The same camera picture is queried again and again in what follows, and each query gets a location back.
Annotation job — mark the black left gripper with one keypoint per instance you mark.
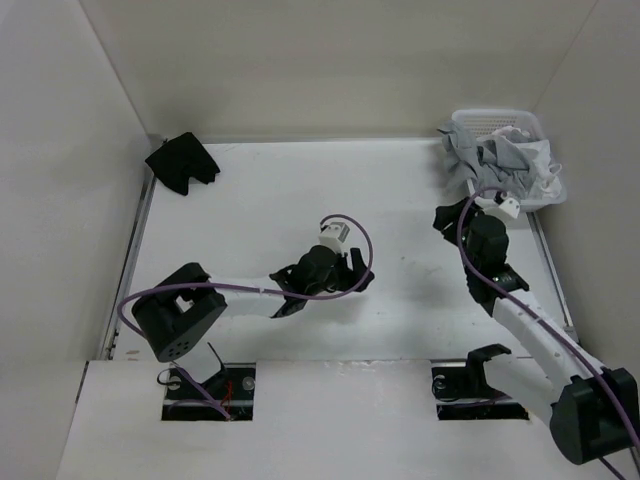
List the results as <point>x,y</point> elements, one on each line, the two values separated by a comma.
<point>349,277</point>

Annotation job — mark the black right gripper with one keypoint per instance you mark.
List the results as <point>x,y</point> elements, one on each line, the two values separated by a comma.
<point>445,215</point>

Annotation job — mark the grey tank top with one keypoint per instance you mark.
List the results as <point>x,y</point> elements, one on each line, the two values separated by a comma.
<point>486,163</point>

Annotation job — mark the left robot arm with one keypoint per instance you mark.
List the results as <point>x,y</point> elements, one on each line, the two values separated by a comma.
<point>174,316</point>

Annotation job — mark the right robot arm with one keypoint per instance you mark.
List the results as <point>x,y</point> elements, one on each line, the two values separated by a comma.
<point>590,410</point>

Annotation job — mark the white tank top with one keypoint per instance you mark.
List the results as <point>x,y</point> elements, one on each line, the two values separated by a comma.
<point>546,183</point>

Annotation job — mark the folded black tank top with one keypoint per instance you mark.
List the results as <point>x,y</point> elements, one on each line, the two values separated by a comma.
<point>179,160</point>

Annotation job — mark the white plastic basket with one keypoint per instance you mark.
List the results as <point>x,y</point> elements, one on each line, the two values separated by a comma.
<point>482,122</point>

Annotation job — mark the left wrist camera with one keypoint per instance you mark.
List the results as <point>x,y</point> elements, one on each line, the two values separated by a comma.
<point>333,235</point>

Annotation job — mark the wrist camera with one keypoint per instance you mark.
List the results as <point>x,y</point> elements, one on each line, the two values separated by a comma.
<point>507,207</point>
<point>333,235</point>

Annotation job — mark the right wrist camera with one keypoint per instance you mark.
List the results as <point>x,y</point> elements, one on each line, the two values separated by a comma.
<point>507,207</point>

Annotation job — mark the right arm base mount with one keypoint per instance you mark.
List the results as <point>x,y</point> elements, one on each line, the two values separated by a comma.
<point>462,393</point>

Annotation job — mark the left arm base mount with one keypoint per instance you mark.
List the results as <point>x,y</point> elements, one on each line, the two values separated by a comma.
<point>228,395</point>

